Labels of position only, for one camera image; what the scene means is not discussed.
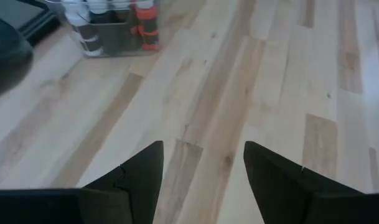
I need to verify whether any white small paint bottle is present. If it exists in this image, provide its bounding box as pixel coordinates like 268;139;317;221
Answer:
63;0;105;57

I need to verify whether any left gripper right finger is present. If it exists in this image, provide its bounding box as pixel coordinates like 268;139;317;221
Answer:
243;141;379;224

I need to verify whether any red small paint bottle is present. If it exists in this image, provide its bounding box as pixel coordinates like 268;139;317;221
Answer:
134;0;161;52

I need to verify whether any clear plastic bin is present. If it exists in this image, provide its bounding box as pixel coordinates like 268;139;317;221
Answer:
45;0;162;58

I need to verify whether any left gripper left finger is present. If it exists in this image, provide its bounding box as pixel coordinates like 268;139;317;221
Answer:
0;140;164;224

